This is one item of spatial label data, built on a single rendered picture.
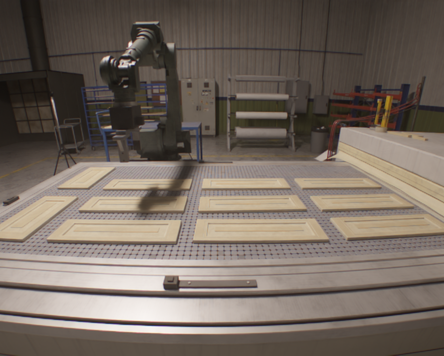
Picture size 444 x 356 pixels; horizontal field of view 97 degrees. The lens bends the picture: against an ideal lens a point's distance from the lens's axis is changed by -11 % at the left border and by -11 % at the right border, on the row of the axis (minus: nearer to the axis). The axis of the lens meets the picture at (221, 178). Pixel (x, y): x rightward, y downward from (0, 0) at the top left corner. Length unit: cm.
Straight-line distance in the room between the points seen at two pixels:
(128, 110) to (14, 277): 95
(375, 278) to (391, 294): 8
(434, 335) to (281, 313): 71
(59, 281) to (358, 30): 1073
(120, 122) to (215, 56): 787
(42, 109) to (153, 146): 848
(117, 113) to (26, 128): 1008
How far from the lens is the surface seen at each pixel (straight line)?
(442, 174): 195
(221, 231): 113
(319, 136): 664
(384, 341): 120
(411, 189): 212
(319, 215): 141
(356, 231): 132
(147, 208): 140
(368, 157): 254
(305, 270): 100
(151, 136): 259
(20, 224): 160
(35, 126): 1113
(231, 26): 931
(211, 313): 85
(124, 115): 140
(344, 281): 101
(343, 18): 1052
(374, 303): 102
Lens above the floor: 153
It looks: 21 degrees down
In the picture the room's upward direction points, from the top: straight up
